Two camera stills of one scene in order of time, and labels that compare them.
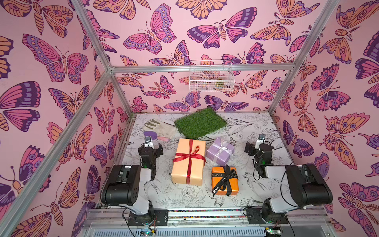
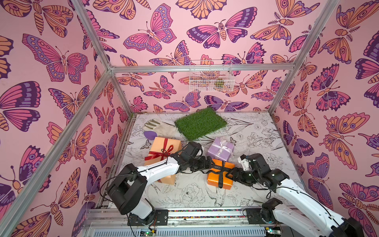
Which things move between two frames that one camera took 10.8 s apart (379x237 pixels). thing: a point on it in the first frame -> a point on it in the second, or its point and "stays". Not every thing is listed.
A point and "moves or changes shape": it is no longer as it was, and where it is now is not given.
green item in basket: (219, 83) stays
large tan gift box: (188, 160) moves or changes shape
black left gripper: (156, 151) -> (208, 161)
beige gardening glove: (162, 129) stays
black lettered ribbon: (225, 182) -> (212, 165)
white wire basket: (211, 76) stays
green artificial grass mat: (200, 123) stays
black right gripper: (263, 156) -> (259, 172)
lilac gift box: (220, 151) stays
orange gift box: (233, 182) moves or changes shape
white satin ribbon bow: (223, 143) stays
